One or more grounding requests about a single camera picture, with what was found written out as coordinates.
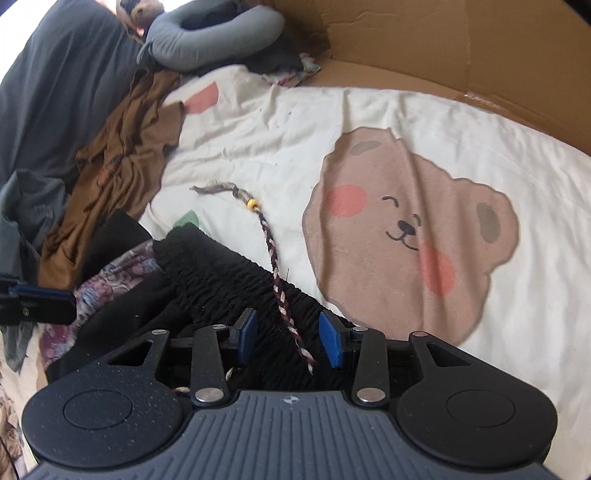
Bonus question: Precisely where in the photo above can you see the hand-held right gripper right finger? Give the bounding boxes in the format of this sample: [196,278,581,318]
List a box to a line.
[318,309,465,409]

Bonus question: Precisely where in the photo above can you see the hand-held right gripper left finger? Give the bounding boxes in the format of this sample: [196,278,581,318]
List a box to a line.
[99,308,259,409]

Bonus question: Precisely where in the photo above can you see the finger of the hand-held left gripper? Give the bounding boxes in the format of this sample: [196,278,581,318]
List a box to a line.
[0,272,78,326]

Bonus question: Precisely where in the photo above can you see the black pants with bear-print trim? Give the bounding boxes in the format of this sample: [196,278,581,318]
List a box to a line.
[39,181,352,402]

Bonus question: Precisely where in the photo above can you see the grey-blue garment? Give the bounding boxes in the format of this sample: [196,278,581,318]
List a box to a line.
[0,170,75,374]

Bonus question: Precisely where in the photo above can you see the brown garment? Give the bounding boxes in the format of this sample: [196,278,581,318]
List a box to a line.
[37,69,185,289]

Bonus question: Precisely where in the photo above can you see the cream bear print blanket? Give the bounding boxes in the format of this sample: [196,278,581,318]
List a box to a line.
[0,65,591,480]

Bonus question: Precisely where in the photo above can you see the dark grey pillow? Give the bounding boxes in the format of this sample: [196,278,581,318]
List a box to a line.
[0,0,148,185]

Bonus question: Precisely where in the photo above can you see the dark cloth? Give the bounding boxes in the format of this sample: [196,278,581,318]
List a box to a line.
[240,34,333,88]

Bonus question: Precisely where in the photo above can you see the grey neck pillow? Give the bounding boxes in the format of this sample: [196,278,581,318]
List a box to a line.
[136,0,284,72]

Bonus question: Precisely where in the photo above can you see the small teddy bear toy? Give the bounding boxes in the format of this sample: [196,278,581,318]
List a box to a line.
[115,0,167,35]

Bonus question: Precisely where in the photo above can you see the large flat cardboard sheet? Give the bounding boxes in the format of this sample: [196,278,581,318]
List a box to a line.
[259,0,591,155]

